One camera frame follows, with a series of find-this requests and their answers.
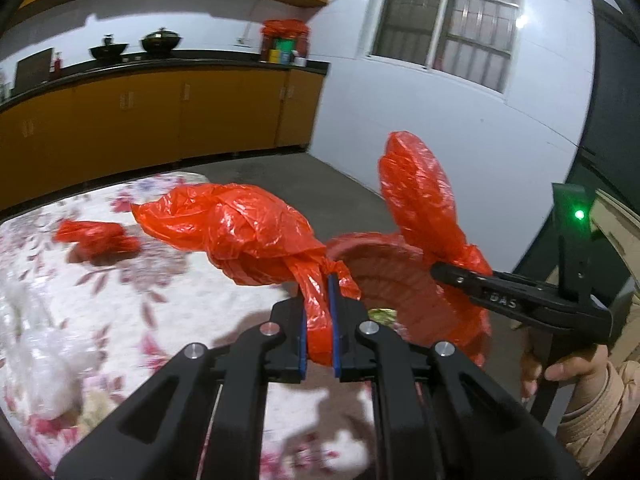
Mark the black lidded wok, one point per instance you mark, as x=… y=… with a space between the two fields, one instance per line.
x=161 y=42

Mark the beige sleeve forearm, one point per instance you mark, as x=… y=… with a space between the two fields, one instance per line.
x=603 y=436

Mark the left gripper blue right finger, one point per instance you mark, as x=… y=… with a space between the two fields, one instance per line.
x=350 y=359

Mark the black open wok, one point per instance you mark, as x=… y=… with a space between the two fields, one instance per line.
x=109 y=51

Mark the floral quilted table cloth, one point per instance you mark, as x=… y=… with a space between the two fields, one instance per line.
x=140 y=310

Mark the barred window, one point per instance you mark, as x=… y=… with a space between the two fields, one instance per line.
x=468 y=39

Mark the dark cutting board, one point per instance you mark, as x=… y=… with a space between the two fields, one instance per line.
x=32 y=71

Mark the red bag on counter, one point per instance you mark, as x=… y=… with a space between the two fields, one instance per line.
x=284 y=29

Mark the large red plastic bag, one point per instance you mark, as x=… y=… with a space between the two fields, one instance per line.
x=255 y=239

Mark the green box on counter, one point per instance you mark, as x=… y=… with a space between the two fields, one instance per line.
x=285 y=45

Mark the person right hand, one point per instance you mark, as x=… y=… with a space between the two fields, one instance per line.
x=588 y=369

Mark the red lined waste basket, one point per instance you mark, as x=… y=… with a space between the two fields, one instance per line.
x=393 y=271

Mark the lower wooden kitchen cabinets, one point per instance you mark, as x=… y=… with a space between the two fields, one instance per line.
x=102 y=123

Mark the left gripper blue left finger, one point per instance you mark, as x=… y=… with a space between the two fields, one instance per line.
x=288 y=358

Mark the clear plastic wrap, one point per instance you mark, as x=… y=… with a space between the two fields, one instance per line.
x=47 y=362

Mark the green wrapper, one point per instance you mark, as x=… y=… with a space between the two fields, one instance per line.
x=385 y=317

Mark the small red plastic bag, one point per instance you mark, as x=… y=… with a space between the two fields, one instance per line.
x=95 y=239

